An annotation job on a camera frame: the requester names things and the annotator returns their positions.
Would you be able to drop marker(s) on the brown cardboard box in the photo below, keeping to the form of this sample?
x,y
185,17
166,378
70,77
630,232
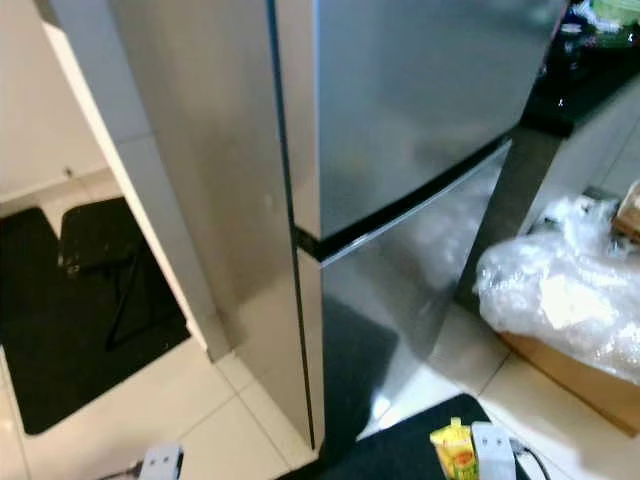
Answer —
x,y
580,385

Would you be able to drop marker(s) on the black foam floor mat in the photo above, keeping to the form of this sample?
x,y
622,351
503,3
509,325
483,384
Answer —
x,y
100,380

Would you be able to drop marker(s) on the yellow Maggi noodle cup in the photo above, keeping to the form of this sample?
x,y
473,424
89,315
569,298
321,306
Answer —
x,y
453,455

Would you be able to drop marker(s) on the black folded stand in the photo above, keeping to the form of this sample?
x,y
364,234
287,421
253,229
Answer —
x,y
100,240

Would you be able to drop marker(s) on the clear bubble wrap heap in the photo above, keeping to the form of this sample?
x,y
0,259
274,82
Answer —
x,y
560,290

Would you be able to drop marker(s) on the silver fridge compartment door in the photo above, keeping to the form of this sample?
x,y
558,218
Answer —
x,y
390,290

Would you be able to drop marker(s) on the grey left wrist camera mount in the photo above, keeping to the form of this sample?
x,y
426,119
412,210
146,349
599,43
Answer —
x,y
163,465

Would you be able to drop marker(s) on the silver two-door fridge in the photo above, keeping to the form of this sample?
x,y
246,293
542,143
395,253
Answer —
x,y
220,200

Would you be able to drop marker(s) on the black robot torso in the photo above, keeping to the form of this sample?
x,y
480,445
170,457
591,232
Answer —
x,y
390,445

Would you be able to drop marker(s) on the green basket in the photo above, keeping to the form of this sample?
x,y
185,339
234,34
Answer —
x,y
615,12

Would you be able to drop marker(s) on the black kitchen counter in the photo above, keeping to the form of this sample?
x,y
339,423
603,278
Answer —
x,y
580,80

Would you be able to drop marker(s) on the silver freezer door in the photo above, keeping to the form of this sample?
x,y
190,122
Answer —
x,y
420,100

